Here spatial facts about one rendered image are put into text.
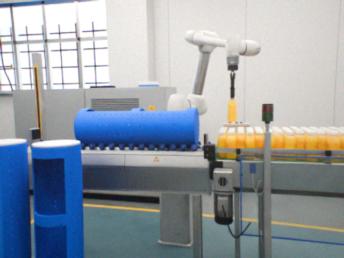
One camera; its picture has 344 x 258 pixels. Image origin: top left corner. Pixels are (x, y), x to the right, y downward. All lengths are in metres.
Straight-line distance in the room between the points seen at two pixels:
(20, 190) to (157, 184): 0.88
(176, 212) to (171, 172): 0.77
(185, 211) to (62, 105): 2.35
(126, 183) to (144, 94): 1.79
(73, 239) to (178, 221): 1.11
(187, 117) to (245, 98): 2.86
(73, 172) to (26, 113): 2.88
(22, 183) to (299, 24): 4.02
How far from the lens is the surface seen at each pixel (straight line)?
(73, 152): 2.10
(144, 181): 2.39
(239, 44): 2.45
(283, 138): 2.22
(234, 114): 2.42
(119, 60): 5.26
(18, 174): 2.37
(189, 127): 2.21
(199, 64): 2.99
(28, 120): 4.90
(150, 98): 4.00
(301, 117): 5.04
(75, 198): 2.16
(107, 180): 2.49
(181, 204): 2.97
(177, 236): 3.09
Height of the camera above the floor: 1.30
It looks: 5 degrees down
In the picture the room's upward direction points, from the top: 1 degrees counter-clockwise
